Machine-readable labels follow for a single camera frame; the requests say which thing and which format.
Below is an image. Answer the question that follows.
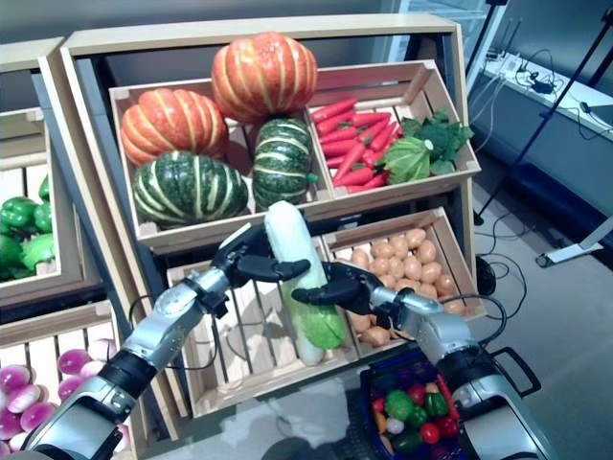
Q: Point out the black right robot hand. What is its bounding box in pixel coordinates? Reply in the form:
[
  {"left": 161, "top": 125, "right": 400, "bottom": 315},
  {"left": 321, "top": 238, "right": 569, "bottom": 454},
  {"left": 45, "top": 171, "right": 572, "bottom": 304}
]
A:
[{"left": 290, "top": 261, "right": 385, "bottom": 320}]

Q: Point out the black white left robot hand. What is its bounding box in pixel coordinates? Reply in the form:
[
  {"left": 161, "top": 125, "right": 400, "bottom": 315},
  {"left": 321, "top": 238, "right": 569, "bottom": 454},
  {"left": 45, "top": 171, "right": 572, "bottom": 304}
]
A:
[{"left": 210, "top": 221, "right": 312, "bottom": 289}]

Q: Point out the blue plastic basket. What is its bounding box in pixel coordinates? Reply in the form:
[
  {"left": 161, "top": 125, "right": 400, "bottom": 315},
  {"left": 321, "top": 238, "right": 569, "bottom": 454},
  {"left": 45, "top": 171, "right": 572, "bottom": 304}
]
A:
[{"left": 358, "top": 345, "right": 543, "bottom": 460}]

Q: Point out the wooden pumpkin crate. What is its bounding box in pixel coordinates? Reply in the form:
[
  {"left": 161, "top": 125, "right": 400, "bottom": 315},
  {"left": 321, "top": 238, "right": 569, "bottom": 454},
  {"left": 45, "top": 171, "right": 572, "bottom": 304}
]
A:
[{"left": 108, "top": 78, "right": 336, "bottom": 255}]

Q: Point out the green striped pumpkin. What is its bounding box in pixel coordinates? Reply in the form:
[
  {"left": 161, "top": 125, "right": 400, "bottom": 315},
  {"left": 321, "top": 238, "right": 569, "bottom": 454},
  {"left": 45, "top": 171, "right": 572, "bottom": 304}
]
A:
[
  {"left": 132, "top": 149, "right": 250, "bottom": 229},
  {"left": 252, "top": 117, "right": 320, "bottom": 210}
]

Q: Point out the wooden potato crate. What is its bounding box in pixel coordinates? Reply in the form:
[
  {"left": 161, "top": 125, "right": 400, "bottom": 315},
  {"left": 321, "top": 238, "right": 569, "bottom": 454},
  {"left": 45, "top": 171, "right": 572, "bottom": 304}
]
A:
[{"left": 323, "top": 206, "right": 488, "bottom": 360}]

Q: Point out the wooden carrot crate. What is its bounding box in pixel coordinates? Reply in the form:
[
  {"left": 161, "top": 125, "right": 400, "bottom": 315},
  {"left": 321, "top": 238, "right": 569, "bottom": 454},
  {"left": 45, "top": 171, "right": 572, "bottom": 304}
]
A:
[{"left": 306, "top": 59, "right": 483, "bottom": 202}]

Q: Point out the small green bell pepper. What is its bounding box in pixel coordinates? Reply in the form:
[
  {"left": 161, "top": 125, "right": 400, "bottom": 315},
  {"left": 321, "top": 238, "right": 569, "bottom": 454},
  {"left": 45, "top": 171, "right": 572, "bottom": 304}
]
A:
[
  {"left": 385, "top": 390, "right": 416, "bottom": 421},
  {"left": 424, "top": 392, "right": 449, "bottom": 418}
]

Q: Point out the black round floor device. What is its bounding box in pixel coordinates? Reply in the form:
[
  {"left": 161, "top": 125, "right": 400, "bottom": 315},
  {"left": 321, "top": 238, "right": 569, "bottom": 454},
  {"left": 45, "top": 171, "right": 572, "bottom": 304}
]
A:
[{"left": 473, "top": 255, "right": 497, "bottom": 297}]

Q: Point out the green leafy lettuce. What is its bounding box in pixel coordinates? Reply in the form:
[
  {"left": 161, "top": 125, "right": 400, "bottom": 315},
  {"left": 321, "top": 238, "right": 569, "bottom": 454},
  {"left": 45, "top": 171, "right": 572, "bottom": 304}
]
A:
[{"left": 382, "top": 136, "right": 435, "bottom": 186}]

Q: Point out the long red chili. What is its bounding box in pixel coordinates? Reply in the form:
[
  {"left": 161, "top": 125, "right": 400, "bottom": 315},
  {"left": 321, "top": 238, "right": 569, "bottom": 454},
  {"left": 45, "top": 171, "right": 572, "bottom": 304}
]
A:
[{"left": 435, "top": 373, "right": 461, "bottom": 418}]

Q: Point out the orange striped pumpkin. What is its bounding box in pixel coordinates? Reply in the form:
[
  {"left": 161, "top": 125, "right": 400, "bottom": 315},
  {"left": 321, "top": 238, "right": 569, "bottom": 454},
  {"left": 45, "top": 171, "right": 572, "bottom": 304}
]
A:
[
  {"left": 119, "top": 87, "right": 230, "bottom": 167},
  {"left": 210, "top": 31, "right": 319, "bottom": 126}
]

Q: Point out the pink white turnip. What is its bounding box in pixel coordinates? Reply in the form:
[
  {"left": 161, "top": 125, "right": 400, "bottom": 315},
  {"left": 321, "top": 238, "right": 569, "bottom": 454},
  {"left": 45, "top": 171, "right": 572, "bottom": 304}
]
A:
[
  {"left": 7, "top": 383, "right": 43, "bottom": 414},
  {"left": 19, "top": 402, "right": 58, "bottom": 432},
  {"left": 57, "top": 348, "right": 91, "bottom": 376},
  {"left": 79, "top": 359, "right": 106, "bottom": 380},
  {"left": 88, "top": 338, "right": 119, "bottom": 363},
  {"left": 0, "top": 406, "right": 23, "bottom": 441},
  {"left": 57, "top": 375, "right": 87, "bottom": 402},
  {"left": 0, "top": 364, "right": 31, "bottom": 393}
]

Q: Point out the green broccoli with leaves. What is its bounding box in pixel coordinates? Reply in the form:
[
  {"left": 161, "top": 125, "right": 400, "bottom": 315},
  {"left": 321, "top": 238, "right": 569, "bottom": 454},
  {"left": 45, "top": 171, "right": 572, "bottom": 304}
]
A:
[{"left": 399, "top": 107, "right": 475, "bottom": 176}]

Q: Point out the wooden pepper crate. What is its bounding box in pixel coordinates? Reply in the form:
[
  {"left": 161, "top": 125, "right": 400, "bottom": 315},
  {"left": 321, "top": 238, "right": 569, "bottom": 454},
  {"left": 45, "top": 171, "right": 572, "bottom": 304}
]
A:
[{"left": 0, "top": 107, "right": 91, "bottom": 299}]

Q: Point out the black tripod stand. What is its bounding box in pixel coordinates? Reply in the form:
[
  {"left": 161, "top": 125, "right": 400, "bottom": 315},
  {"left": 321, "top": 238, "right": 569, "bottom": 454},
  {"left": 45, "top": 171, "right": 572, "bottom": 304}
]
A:
[{"left": 466, "top": 0, "right": 613, "bottom": 226}]

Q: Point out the white table foot with caster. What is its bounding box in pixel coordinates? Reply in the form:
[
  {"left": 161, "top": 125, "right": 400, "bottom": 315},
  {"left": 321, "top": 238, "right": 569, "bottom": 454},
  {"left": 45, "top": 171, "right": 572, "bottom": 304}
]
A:
[{"left": 535, "top": 224, "right": 613, "bottom": 268}]

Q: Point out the wooden display shelf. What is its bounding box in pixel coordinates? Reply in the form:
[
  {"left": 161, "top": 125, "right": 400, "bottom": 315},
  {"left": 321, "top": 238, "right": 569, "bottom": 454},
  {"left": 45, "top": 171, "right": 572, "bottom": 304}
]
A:
[
  {"left": 59, "top": 12, "right": 480, "bottom": 435},
  {"left": 0, "top": 36, "right": 145, "bottom": 460}
]

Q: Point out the white glass cabinet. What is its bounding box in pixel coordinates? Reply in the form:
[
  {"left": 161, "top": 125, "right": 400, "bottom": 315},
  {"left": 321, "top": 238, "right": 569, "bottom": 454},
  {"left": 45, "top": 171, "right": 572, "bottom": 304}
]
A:
[{"left": 385, "top": 0, "right": 509, "bottom": 66}]

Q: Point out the black power adapter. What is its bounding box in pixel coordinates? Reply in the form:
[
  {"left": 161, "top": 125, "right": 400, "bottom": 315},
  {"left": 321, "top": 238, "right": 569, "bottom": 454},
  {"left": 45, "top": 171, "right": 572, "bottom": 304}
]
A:
[{"left": 529, "top": 71, "right": 556, "bottom": 95}]

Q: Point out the white table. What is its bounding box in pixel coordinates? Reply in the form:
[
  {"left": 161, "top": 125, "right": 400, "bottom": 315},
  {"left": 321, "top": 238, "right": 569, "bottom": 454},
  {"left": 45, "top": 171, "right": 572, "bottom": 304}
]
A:
[{"left": 478, "top": 50, "right": 613, "bottom": 143}]

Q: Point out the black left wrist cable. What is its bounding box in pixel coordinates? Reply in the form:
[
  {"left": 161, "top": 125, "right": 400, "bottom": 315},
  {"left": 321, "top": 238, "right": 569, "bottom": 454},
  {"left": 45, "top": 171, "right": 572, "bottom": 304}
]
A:
[{"left": 125, "top": 292, "right": 234, "bottom": 373}]

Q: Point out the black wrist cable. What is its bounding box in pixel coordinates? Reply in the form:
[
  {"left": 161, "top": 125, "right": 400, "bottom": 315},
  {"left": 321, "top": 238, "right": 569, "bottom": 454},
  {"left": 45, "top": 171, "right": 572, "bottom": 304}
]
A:
[
  {"left": 438, "top": 292, "right": 509, "bottom": 349},
  {"left": 125, "top": 292, "right": 234, "bottom": 373}
]

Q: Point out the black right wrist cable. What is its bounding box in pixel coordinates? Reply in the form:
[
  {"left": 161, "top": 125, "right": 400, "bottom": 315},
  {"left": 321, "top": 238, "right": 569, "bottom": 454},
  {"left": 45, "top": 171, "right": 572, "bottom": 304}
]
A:
[{"left": 438, "top": 292, "right": 509, "bottom": 349}]

